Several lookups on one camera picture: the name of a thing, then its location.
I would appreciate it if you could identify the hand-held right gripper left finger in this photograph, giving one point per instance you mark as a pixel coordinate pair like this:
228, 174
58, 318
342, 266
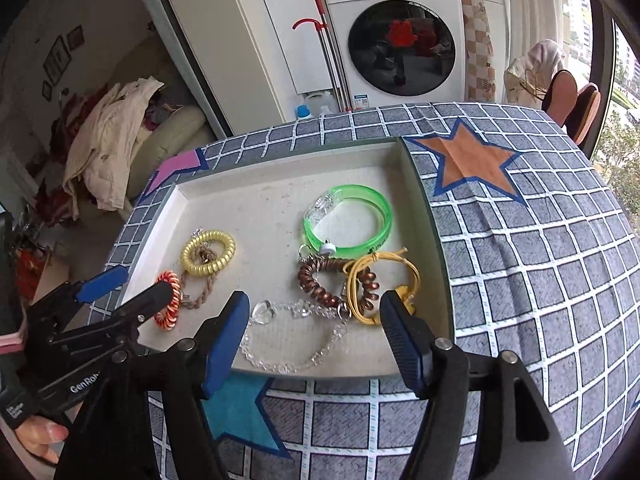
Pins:
225, 342

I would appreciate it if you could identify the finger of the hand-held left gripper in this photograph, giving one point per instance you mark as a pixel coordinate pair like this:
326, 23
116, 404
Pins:
145, 302
102, 282

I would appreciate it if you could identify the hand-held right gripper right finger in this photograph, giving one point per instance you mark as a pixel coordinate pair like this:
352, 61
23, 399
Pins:
404, 342

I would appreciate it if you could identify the grey-green jewelry tray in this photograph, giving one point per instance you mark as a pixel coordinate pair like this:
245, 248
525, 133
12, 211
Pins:
260, 210

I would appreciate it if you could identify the person's left hand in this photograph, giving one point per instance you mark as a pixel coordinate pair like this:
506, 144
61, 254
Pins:
42, 435

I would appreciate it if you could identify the beige coat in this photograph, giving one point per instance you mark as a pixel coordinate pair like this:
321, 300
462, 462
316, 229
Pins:
110, 145

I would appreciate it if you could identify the cream sofa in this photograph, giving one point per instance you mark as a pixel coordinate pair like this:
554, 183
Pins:
180, 130

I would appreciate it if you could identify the white detergent bottle blue cap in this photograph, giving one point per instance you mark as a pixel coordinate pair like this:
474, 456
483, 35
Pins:
317, 105

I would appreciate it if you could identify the white bag with cloth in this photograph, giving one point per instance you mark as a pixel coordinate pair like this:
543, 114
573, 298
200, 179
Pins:
520, 85

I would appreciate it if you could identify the white tall cabinet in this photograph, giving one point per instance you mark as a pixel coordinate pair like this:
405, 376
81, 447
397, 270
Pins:
240, 35

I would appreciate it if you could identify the brown chair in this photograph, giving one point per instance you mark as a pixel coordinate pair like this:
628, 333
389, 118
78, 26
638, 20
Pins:
585, 110
562, 92

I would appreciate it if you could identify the checkered hanging towel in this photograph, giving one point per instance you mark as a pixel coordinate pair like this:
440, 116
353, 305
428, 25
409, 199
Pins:
477, 45

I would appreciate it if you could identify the white front-load washing machine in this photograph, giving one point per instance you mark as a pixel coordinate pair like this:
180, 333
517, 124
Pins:
345, 5

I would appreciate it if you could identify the large dark picture frame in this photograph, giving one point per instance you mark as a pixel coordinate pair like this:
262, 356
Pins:
56, 60

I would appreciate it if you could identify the medium dark picture frame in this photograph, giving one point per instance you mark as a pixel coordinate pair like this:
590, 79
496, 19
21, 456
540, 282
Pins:
75, 37

